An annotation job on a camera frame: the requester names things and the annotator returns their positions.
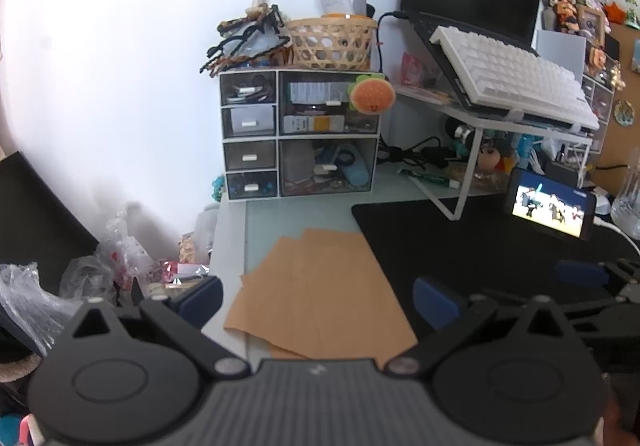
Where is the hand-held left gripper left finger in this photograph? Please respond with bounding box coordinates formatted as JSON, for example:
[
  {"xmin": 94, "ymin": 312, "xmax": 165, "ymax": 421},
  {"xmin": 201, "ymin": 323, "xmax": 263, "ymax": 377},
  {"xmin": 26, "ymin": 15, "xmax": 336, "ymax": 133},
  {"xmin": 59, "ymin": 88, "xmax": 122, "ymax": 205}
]
[{"xmin": 72, "ymin": 276, "xmax": 251, "ymax": 379}]

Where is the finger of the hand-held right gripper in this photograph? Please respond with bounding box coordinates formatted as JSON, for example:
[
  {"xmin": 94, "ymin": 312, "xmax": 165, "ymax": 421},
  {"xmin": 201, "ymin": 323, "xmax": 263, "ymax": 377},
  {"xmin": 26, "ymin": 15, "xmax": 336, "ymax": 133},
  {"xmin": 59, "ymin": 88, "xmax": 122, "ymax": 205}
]
[
  {"xmin": 562, "ymin": 297, "xmax": 640, "ymax": 323},
  {"xmin": 554, "ymin": 258, "xmax": 640, "ymax": 296}
]

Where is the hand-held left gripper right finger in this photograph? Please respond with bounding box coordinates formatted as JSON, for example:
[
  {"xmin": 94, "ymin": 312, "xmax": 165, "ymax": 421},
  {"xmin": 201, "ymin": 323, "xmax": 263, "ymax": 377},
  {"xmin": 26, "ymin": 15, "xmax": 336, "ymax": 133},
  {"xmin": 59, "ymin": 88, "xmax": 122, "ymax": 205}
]
[{"xmin": 385, "ymin": 276, "xmax": 568, "ymax": 378}]

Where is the white charger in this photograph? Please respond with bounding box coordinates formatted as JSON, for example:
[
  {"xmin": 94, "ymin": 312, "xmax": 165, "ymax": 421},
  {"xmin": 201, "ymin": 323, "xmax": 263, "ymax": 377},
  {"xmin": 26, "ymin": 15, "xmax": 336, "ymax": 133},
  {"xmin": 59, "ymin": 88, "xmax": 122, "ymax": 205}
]
[{"xmin": 282, "ymin": 143, "xmax": 315, "ymax": 182}]

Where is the large clear drawer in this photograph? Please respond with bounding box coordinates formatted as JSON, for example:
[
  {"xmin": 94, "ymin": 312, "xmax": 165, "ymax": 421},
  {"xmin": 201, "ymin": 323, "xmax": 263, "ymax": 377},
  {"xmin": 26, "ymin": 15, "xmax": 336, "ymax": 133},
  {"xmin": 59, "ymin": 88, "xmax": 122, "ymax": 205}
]
[{"xmin": 279, "ymin": 138, "xmax": 376, "ymax": 198}]

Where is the small drawer with blue items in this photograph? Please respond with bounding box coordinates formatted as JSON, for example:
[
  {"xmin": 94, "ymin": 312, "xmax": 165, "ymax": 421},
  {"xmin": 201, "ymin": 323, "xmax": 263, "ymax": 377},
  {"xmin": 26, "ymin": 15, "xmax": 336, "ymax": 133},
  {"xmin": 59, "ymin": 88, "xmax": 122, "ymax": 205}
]
[{"xmin": 226, "ymin": 171, "xmax": 277, "ymax": 199}]

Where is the small clear empty drawer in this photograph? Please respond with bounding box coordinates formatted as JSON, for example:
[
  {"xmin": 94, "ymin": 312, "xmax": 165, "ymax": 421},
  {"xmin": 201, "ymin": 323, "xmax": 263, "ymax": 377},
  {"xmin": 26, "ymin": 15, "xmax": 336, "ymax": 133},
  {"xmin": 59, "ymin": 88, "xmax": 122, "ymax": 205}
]
[
  {"xmin": 221, "ymin": 105, "xmax": 277, "ymax": 136},
  {"xmin": 223, "ymin": 140, "xmax": 277, "ymax": 171}
]

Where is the clear side drawer unit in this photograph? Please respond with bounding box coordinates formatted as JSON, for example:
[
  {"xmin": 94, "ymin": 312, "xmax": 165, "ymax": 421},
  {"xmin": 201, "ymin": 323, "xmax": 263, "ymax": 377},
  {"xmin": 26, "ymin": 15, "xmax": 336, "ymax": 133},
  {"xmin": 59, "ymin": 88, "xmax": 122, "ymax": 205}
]
[{"xmin": 581, "ymin": 72, "xmax": 616, "ymax": 137}]

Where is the white drawer organizer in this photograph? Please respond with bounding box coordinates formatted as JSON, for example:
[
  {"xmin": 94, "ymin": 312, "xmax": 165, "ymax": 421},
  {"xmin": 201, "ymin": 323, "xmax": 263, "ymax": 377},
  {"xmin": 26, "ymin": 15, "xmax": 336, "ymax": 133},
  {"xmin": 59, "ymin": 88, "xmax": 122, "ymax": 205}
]
[{"xmin": 218, "ymin": 69, "xmax": 382, "ymax": 202}]

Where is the large drawer with boxes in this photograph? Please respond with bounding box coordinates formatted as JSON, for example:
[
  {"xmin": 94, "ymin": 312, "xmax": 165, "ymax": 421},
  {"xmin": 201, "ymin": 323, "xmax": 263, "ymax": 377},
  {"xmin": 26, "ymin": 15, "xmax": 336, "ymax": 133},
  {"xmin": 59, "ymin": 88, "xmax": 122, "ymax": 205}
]
[{"xmin": 279, "ymin": 72, "xmax": 378, "ymax": 135}]

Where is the black desk mat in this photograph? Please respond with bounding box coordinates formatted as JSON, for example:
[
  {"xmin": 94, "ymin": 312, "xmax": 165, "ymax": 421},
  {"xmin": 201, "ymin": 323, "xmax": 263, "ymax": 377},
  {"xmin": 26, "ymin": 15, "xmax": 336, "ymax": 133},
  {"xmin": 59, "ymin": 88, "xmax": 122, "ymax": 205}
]
[{"xmin": 351, "ymin": 197, "xmax": 640, "ymax": 332}]

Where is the smartphone showing video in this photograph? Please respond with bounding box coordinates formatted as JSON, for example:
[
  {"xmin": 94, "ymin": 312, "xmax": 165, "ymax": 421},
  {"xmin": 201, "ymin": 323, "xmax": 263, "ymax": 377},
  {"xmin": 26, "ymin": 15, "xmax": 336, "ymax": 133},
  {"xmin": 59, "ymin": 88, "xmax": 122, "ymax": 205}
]
[{"xmin": 502, "ymin": 168, "xmax": 599, "ymax": 242}]

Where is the clear glass vase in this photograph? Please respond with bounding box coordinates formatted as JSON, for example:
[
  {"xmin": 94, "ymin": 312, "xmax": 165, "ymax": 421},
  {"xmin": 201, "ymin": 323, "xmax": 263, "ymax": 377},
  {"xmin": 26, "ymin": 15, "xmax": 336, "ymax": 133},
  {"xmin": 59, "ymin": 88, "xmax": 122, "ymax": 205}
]
[{"xmin": 609, "ymin": 160, "xmax": 640, "ymax": 241}]

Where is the crumpled plastic bag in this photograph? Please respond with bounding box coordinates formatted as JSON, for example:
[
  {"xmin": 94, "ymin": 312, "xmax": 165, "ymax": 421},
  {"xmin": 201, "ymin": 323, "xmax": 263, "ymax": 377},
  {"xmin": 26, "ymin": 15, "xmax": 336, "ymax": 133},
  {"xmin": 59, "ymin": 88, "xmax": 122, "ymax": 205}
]
[{"xmin": 60, "ymin": 208, "xmax": 168, "ymax": 304}]

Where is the small black box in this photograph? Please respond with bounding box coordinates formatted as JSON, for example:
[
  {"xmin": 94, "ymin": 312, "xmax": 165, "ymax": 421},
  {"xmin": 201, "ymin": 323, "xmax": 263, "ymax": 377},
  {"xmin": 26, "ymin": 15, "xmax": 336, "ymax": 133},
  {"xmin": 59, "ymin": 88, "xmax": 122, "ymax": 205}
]
[{"xmin": 544, "ymin": 160, "xmax": 582, "ymax": 188}]

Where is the white laptop stand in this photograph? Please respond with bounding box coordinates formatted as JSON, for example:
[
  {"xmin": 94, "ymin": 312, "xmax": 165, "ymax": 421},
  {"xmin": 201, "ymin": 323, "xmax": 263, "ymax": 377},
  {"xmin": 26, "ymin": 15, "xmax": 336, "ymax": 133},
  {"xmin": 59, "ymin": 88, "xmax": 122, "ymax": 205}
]
[{"xmin": 391, "ymin": 85, "xmax": 597, "ymax": 222}]

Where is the green tube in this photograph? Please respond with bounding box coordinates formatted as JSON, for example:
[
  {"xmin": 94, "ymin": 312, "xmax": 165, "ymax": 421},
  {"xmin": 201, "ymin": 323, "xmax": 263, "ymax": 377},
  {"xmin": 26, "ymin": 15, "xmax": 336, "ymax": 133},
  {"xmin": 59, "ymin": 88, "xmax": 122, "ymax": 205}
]
[{"xmin": 397, "ymin": 168, "xmax": 462, "ymax": 189}]

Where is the cork board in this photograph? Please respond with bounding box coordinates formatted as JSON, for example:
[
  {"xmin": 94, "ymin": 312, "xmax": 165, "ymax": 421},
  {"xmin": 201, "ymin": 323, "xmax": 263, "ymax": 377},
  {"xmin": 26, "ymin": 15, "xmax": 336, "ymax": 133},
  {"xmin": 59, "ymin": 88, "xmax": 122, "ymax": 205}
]
[{"xmin": 594, "ymin": 22, "xmax": 640, "ymax": 189}]

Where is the mouse plush toy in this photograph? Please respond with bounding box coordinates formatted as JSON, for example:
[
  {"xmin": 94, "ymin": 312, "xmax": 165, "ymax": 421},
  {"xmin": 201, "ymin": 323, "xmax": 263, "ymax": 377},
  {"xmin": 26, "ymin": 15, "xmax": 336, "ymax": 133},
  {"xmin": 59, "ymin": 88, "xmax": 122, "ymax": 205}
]
[{"xmin": 477, "ymin": 145, "xmax": 518, "ymax": 174}]

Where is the orange and blue case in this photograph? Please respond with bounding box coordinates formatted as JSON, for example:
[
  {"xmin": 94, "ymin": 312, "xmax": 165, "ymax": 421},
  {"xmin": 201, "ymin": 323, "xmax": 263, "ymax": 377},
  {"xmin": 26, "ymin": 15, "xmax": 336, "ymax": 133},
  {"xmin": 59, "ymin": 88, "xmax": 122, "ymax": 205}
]
[{"xmin": 344, "ymin": 155, "xmax": 372, "ymax": 187}]

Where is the round decorated badge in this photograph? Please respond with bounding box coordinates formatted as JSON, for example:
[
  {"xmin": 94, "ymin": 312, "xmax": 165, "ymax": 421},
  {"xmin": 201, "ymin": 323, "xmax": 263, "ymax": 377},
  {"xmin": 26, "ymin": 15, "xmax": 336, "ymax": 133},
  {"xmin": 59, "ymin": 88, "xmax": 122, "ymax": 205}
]
[{"xmin": 614, "ymin": 98, "xmax": 637, "ymax": 127}]

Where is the black panel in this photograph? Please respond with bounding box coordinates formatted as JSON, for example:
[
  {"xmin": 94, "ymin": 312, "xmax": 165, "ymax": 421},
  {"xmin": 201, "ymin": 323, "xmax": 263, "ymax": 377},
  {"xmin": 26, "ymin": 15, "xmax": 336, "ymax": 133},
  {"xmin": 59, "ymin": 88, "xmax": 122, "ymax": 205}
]
[{"xmin": 0, "ymin": 151, "xmax": 102, "ymax": 297}]

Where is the white keyboard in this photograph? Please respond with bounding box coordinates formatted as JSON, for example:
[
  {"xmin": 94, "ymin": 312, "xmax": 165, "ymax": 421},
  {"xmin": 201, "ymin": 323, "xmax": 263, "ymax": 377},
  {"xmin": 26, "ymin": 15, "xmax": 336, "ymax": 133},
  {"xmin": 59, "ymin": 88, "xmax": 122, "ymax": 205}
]
[{"xmin": 429, "ymin": 25, "xmax": 601, "ymax": 132}]

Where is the burger plush toy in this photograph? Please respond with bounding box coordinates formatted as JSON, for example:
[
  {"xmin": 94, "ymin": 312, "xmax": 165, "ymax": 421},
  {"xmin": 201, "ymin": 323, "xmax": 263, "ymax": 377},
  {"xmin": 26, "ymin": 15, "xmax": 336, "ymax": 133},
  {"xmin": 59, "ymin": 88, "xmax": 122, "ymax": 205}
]
[{"xmin": 349, "ymin": 73, "xmax": 397, "ymax": 115}]

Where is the pale grey board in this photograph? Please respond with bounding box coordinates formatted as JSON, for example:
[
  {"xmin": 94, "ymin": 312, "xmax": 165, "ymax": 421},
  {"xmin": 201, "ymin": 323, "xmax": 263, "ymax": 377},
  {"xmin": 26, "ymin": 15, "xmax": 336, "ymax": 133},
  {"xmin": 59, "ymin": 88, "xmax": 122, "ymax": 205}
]
[{"xmin": 536, "ymin": 29, "xmax": 587, "ymax": 77}]

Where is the pink snack packet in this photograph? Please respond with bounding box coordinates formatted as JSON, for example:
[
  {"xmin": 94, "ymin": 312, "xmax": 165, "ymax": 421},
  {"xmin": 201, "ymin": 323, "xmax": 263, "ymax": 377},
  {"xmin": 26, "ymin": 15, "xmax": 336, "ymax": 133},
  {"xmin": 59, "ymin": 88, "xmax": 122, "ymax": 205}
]
[{"xmin": 400, "ymin": 52, "xmax": 437, "ymax": 88}]

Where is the shelf of small figurines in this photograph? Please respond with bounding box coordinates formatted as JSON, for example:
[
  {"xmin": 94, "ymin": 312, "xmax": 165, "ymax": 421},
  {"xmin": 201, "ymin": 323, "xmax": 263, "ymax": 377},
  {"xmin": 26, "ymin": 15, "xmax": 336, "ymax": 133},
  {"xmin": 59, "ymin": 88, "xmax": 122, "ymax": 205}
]
[{"xmin": 541, "ymin": 0, "xmax": 640, "ymax": 92}]

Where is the pile of hair claw clips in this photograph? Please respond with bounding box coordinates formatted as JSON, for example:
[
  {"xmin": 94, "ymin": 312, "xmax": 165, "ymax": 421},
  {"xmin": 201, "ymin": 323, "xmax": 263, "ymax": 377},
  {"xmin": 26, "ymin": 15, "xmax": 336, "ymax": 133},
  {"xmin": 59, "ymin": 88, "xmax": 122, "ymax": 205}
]
[{"xmin": 197, "ymin": 3, "xmax": 295, "ymax": 77}]

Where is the woven bamboo basket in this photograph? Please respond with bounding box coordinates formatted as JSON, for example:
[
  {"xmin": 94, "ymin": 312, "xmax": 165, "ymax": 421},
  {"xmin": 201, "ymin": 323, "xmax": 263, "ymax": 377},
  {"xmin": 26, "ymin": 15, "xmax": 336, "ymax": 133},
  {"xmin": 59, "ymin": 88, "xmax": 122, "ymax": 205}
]
[{"xmin": 285, "ymin": 16, "xmax": 379, "ymax": 72}]

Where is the white cable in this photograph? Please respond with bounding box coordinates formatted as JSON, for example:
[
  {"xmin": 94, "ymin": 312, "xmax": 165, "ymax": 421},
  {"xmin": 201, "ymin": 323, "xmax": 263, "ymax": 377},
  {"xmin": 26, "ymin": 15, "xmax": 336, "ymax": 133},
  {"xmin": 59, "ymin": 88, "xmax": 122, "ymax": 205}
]
[{"xmin": 594, "ymin": 220, "xmax": 640, "ymax": 254}]

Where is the black power cable bundle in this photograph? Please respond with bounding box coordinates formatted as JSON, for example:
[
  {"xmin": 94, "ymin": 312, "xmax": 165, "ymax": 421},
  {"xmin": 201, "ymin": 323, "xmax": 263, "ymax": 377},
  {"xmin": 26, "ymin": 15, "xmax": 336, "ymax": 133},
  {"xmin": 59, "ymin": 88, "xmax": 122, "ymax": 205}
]
[{"xmin": 377, "ymin": 135, "xmax": 453, "ymax": 168}]

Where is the small drawer with cables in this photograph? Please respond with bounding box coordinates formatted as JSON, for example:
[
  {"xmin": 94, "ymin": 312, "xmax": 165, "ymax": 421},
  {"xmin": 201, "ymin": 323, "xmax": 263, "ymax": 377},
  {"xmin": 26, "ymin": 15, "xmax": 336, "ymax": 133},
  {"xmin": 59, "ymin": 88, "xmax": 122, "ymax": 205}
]
[{"xmin": 221, "ymin": 72, "xmax": 277, "ymax": 105}]

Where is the black charging cable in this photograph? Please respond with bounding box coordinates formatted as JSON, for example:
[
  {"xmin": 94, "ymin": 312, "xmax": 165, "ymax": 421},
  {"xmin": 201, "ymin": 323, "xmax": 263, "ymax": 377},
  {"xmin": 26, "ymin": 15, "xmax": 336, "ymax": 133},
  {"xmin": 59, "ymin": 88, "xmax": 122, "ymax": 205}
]
[{"xmin": 374, "ymin": 10, "xmax": 412, "ymax": 73}]

